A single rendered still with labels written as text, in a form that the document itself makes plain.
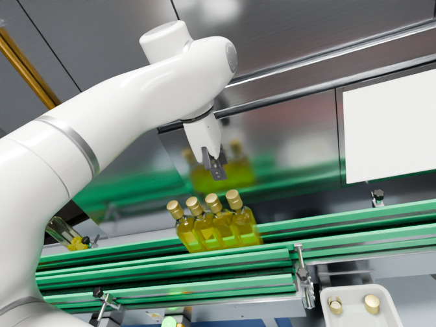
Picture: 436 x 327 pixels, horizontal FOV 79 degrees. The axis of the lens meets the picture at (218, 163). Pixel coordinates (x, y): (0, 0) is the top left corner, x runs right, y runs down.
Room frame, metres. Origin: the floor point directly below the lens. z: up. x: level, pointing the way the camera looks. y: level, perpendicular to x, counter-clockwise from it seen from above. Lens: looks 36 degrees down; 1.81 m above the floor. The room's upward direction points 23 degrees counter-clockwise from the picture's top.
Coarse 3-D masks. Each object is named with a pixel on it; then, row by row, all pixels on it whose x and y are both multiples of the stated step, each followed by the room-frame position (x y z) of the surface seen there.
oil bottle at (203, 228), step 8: (208, 216) 0.53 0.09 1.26; (200, 224) 0.52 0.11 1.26; (208, 224) 0.51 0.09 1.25; (200, 232) 0.52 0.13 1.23; (208, 232) 0.51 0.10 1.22; (200, 240) 0.52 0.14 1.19; (208, 240) 0.51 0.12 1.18; (216, 240) 0.51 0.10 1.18; (208, 248) 0.52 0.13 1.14; (216, 248) 0.51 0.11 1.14
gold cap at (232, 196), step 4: (228, 192) 0.51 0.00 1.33; (232, 192) 0.51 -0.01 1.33; (236, 192) 0.50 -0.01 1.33; (228, 196) 0.50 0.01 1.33; (232, 196) 0.49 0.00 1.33; (236, 196) 0.49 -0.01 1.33; (228, 200) 0.49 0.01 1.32; (232, 200) 0.49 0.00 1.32; (236, 200) 0.49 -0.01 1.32; (240, 200) 0.49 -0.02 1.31; (232, 204) 0.49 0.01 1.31; (236, 204) 0.48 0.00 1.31; (240, 204) 0.49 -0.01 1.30; (232, 208) 0.49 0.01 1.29; (236, 208) 0.48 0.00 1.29
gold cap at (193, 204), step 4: (188, 200) 0.54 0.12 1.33; (192, 200) 0.54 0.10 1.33; (196, 200) 0.53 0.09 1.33; (188, 204) 0.53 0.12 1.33; (192, 204) 0.52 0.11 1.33; (196, 204) 0.52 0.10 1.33; (192, 208) 0.52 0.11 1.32; (196, 208) 0.52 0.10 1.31; (200, 208) 0.53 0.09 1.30; (192, 212) 0.53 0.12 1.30; (196, 212) 0.52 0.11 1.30; (200, 212) 0.52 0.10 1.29
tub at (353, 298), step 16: (336, 288) 0.32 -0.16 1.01; (352, 288) 0.31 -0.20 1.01; (368, 288) 0.29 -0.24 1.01; (384, 288) 0.28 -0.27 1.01; (352, 304) 0.29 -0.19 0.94; (384, 304) 0.25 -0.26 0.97; (336, 320) 0.28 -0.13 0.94; (352, 320) 0.26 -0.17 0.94; (368, 320) 0.25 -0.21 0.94; (384, 320) 0.23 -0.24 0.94; (400, 320) 0.20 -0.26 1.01
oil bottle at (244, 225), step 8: (248, 208) 0.50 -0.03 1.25; (232, 216) 0.50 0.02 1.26; (240, 216) 0.48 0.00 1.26; (248, 216) 0.48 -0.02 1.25; (232, 224) 0.48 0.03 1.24; (240, 224) 0.48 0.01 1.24; (248, 224) 0.47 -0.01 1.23; (256, 224) 0.51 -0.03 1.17; (240, 232) 0.48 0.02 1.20; (248, 232) 0.47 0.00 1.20; (256, 232) 0.48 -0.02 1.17; (240, 240) 0.48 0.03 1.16; (248, 240) 0.47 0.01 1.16; (256, 240) 0.47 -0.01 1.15
